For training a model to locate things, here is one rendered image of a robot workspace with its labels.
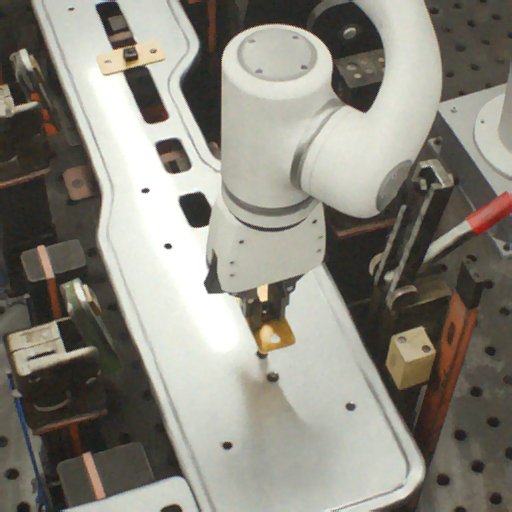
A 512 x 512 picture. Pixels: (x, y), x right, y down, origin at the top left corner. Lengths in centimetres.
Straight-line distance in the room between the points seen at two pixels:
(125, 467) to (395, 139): 46
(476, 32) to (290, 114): 118
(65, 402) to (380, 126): 51
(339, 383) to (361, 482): 11
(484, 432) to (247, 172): 70
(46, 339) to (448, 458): 58
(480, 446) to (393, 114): 73
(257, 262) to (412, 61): 26
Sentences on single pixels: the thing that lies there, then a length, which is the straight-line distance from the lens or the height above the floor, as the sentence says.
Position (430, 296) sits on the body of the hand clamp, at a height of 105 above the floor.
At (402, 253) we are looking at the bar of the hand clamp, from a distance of 117.
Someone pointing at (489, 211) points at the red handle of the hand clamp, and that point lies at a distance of 118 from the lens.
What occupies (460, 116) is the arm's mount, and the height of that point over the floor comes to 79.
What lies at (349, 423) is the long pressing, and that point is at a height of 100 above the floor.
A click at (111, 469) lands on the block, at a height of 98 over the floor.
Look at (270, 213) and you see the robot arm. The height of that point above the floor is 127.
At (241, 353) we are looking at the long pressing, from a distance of 121.
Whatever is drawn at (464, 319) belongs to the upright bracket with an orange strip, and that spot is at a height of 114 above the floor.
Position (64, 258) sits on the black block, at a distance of 131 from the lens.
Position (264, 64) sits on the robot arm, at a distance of 89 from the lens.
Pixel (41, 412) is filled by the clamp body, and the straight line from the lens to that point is 123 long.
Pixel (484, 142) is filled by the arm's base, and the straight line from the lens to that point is 172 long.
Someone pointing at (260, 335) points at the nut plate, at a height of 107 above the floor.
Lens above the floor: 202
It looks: 52 degrees down
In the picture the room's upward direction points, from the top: 3 degrees clockwise
